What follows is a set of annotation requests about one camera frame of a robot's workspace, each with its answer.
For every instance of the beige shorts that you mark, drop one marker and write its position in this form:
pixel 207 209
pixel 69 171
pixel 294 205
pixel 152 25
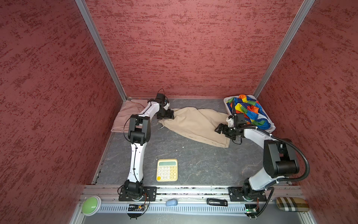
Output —
pixel 198 125

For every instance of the right circuit board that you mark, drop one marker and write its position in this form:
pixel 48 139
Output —
pixel 252 209

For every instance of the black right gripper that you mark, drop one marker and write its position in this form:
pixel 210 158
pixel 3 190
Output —
pixel 224 131

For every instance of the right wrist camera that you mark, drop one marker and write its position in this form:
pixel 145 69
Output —
pixel 236 121

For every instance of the plaid glasses case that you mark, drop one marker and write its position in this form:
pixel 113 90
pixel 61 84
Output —
pixel 293 204

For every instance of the black usb stick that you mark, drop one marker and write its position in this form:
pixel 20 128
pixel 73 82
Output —
pixel 217 202

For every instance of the white plastic basket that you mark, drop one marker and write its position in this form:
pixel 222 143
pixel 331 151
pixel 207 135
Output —
pixel 270 126

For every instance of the pink shorts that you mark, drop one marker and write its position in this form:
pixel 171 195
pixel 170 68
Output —
pixel 121 122

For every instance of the yellow calculator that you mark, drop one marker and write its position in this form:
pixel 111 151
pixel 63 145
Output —
pixel 167 170

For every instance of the small blue object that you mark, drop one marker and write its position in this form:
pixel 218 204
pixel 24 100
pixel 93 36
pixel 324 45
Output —
pixel 171 202

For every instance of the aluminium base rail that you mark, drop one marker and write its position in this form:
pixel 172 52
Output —
pixel 192 200

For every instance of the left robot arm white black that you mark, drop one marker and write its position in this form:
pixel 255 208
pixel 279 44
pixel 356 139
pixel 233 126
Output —
pixel 139 134

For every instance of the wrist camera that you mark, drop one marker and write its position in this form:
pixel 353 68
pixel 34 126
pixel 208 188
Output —
pixel 162 100
pixel 236 121

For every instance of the multicolour striped shorts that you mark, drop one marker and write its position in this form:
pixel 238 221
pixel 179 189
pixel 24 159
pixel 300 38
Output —
pixel 247 110

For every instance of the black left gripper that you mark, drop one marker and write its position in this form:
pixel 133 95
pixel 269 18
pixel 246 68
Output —
pixel 168 115

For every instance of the circuit board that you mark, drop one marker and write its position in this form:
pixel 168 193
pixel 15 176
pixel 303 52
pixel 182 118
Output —
pixel 137 207
pixel 252 209

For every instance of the left circuit board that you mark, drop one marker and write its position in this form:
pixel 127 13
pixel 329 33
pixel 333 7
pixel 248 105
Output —
pixel 137 207

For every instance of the green round button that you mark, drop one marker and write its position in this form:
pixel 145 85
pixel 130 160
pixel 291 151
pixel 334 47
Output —
pixel 91 205

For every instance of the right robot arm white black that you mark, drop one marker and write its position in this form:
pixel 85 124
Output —
pixel 279 160

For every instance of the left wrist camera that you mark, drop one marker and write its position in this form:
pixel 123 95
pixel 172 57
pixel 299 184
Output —
pixel 162 100

